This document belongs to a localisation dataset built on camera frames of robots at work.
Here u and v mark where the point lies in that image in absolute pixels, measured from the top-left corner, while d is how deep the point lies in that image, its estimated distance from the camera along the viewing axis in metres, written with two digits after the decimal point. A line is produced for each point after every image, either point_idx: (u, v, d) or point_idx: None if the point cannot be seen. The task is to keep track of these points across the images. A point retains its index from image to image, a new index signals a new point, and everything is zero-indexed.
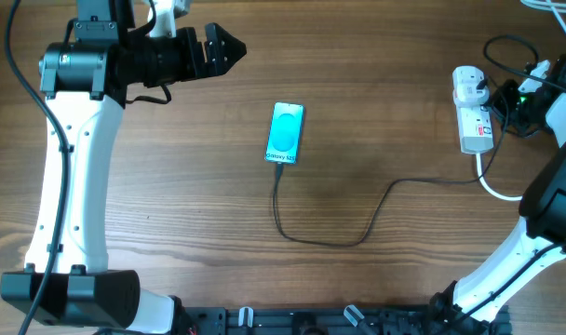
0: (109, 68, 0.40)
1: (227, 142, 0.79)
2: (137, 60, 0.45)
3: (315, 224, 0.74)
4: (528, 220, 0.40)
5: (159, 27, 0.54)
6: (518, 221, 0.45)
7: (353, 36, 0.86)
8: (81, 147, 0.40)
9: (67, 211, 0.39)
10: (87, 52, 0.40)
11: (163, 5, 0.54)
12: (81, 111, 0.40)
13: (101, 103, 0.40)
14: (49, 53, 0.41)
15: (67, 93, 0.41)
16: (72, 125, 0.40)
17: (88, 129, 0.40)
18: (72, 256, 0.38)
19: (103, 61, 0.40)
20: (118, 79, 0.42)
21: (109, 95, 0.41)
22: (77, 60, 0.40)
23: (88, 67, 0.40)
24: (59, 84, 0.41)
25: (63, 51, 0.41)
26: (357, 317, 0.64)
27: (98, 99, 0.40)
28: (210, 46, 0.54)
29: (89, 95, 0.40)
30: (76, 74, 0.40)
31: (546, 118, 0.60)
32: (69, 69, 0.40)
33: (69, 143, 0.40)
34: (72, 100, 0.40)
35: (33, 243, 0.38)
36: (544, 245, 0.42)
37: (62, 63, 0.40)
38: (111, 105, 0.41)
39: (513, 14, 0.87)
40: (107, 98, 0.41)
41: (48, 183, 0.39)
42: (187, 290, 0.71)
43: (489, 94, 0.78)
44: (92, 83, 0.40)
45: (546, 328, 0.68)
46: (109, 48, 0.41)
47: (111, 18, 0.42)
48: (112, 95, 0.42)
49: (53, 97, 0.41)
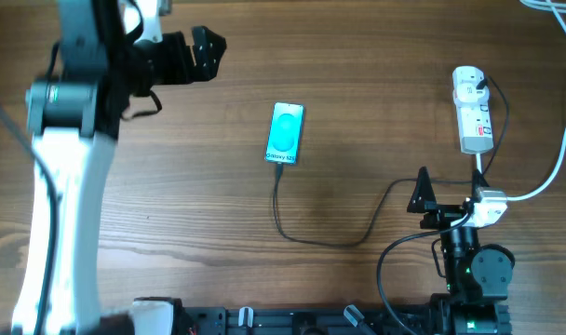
0: (101, 100, 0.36)
1: (227, 142, 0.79)
2: (133, 76, 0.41)
3: (316, 224, 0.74)
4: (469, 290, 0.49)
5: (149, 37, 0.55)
6: (474, 288, 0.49)
7: (354, 36, 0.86)
8: (67, 196, 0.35)
9: (55, 267, 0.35)
10: (76, 87, 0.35)
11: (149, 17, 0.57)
12: (68, 154, 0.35)
13: (91, 146, 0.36)
14: (37, 86, 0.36)
15: (54, 133, 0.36)
16: (60, 169, 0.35)
17: (78, 175, 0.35)
18: (61, 315, 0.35)
19: (94, 98, 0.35)
20: (110, 109, 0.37)
21: (101, 134, 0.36)
22: (67, 91, 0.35)
23: (78, 98, 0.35)
24: (46, 120, 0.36)
25: (52, 83, 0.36)
26: (357, 318, 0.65)
27: (87, 142, 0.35)
28: (199, 50, 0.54)
29: (77, 133, 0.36)
30: (65, 111, 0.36)
31: (441, 224, 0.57)
32: (57, 104, 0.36)
33: (56, 192, 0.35)
34: (59, 140, 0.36)
35: (21, 297, 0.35)
36: (492, 292, 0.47)
37: (50, 95, 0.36)
38: (102, 146, 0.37)
39: (513, 13, 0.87)
40: (99, 139, 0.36)
41: (36, 235, 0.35)
42: (187, 290, 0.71)
43: (428, 189, 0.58)
44: (83, 122, 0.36)
45: (546, 328, 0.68)
46: (101, 81, 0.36)
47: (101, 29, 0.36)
48: (106, 132, 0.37)
49: (40, 137, 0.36)
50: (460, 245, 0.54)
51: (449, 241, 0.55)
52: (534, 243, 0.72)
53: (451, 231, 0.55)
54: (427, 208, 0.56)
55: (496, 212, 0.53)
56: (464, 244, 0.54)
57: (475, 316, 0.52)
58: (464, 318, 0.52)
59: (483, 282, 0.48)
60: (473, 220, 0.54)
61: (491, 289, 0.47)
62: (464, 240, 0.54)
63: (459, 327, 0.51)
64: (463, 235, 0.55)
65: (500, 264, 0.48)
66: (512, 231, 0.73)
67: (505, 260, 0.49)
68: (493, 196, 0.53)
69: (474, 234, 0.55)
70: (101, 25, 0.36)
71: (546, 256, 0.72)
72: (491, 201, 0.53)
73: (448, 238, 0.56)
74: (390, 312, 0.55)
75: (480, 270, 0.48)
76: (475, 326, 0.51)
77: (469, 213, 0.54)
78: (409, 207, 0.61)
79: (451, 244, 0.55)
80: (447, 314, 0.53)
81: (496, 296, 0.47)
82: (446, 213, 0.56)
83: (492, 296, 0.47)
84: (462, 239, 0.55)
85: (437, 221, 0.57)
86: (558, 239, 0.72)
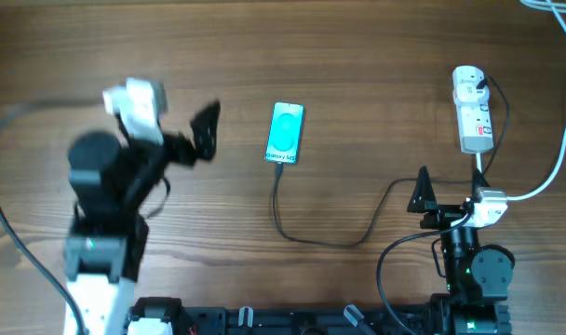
0: (128, 248, 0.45)
1: (227, 142, 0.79)
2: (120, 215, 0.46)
3: (316, 224, 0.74)
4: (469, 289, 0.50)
5: (140, 86, 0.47)
6: (474, 288, 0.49)
7: (354, 36, 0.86)
8: (94, 331, 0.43)
9: None
10: (108, 241, 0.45)
11: (143, 112, 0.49)
12: (97, 295, 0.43)
13: (118, 288, 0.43)
14: (74, 240, 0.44)
15: (86, 277, 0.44)
16: (89, 308, 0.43)
17: (104, 313, 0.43)
18: None
19: (123, 247, 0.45)
20: (135, 252, 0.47)
21: (125, 277, 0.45)
22: (101, 247, 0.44)
23: (111, 254, 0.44)
24: (79, 267, 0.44)
25: (87, 235, 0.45)
26: (357, 317, 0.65)
27: (115, 283, 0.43)
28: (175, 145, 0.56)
29: (106, 278, 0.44)
30: (97, 260, 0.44)
31: (441, 224, 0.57)
32: (91, 254, 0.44)
33: (86, 328, 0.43)
34: (89, 285, 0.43)
35: None
36: (492, 292, 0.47)
37: (87, 248, 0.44)
38: (125, 287, 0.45)
39: (513, 13, 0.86)
40: (122, 280, 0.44)
41: None
42: (187, 290, 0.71)
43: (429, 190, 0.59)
44: (112, 267, 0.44)
45: (546, 328, 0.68)
46: (126, 234, 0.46)
47: (115, 181, 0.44)
48: (128, 275, 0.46)
49: (74, 282, 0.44)
50: (460, 245, 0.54)
51: (449, 242, 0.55)
52: (534, 243, 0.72)
53: (451, 231, 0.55)
54: (427, 208, 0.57)
55: (496, 212, 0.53)
56: (464, 244, 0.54)
57: (475, 317, 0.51)
58: (464, 318, 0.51)
59: (483, 283, 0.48)
60: (473, 221, 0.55)
61: (491, 289, 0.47)
62: (464, 240, 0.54)
63: (459, 327, 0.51)
64: (463, 236, 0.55)
65: (499, 264, 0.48)
66: (512, 231, 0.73)
67: (504, 260, 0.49)
68: (493, 196, 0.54)
69: (474, 234, 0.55)
70: (118, 176, 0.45)
71: (546, 256, 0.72)
72: (491, 201, 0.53)
73: (448, 238, 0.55)
74: (390, 312, 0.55)
75: (480, 270, 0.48)
76: (475, 326, 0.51)
77: (469, 213, 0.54)
78: (410, 207, 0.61)
79: (451, 244, 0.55)
80: (447, 314, 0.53)
81: (495, 297, 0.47)
82: (446, 213, 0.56)
83: (491, 296, 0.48)
84: (461, 239, 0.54)
85: (437, 221, 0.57)
86: (558, 238, 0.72)
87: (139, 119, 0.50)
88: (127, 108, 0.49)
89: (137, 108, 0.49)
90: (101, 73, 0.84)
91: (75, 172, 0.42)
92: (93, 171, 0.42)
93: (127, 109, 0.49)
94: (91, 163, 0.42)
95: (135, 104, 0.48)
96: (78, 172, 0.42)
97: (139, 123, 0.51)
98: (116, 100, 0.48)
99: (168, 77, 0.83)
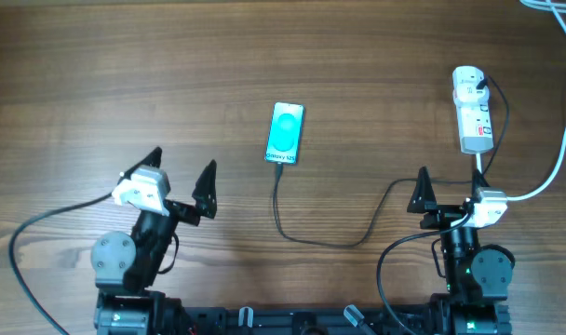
0: (154, 322, 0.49)
1: (227, 142, 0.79)
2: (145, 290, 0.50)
3: (316, 224, 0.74)
4: (470, 290, 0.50)
5: (145, 180, 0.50)
6: (475, 288, 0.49)
7: (354, 36, 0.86)
8: None
9: None
10: (134, 310, 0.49)
11: (151, 200, 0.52)
12: None
13: None
14: (104, 312, 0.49)
15: None
16: None
17: None
18: None
19: (147, 319, 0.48)
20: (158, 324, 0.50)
21: None
22: (127, 318, 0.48)
23: (135, 325, 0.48)
24: None
25: (114, 308, 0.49)
26: (357, 318, 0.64)
27: None
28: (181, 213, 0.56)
29: None
30: (124, 329, 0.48)
31: (441, 224, 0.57)
32: (119, 325, 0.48)
33: None
34: None
35: None
36: (492, 292, 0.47)
37: (113, 321, 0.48)
38: None
39: (513, 13, 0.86)
40: None
41: None
42: (187, 290, 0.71)
43: (429, 190, 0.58)
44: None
45: (546, 328, 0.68)
46: (150, 303, 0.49)
47: (137, 273, 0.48)
48: None
49: None
50: (460, 246, 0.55)
51: (450, 242, 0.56)
52: (534, 243, 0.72)
53: (451, 231, 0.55)
54: (427, 208, 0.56)
55: (496, 212, 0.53)
56: (465, 244, 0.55)
57: (475, 317, 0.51)
58: (464, 318, 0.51)
59: (484, 282, 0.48)
60: (474, 220, 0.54)
61: (491, 289, 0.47)
62: (464, 240, 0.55)
63: (459, 327, 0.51)
64: (463, 236, 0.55)
65: (500, 264, 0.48)
66: (512, 231, 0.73)
67: (505, 260, 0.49)
68: (494, 196, 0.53)
69: (475, 233, 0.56)
70: (140, 265, 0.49)
71: (546, 256, 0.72)
72: (491, 201, 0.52)
73: (448, 238, 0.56)
74: (390, 313, 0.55)
75: (482, 270, 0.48)
76: (475, 326, 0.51)
77: (469, 213, 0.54)
78: (409, 207, 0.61)
79: (451, 245, 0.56)
80: (447, 314, 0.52)
81: (496, 297, 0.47)
82: (446, 213, 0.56)
83: (492, 296, 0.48)
84: (461, 240, 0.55)
85: (437, 221, 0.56)
86: (558, 239, 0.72)
87: (146, 205, 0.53)
88: (135, 198, 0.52)
89: (144, 198, 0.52)
90: (101, 73, 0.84)
91: (99, 272, 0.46)
92: (115, 273, 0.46)
93: (135, 199, 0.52)
94: (114, 263, 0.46)
95: (142, 195, 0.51)
96: (101, 273, 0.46)
97: (145, 207, 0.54)
98: (124, 195, 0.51)
99: (168, 77, 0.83)
